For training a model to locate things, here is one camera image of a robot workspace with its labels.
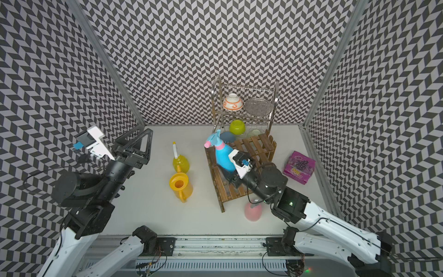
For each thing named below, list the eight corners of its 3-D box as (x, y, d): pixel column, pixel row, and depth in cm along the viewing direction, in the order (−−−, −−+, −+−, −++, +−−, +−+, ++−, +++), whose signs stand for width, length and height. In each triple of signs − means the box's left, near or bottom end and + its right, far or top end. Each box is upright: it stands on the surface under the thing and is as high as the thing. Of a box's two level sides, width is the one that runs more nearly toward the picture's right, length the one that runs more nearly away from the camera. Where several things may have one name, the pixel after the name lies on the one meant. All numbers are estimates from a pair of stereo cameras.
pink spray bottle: (245, 221, 82) (248, 210, 69) (244, 214, 85) (247, 201, 71) (259, 221, 82) (265, 210, 69) (258, 214, 85) (264, 201, 71)
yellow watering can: (169, 185, 93) (161, 174, 83) (182, 175, 96) (176, 163, 87) (184, 204, 86) (178, 194, 77) (197, 192, 90) (194, 182, 80)
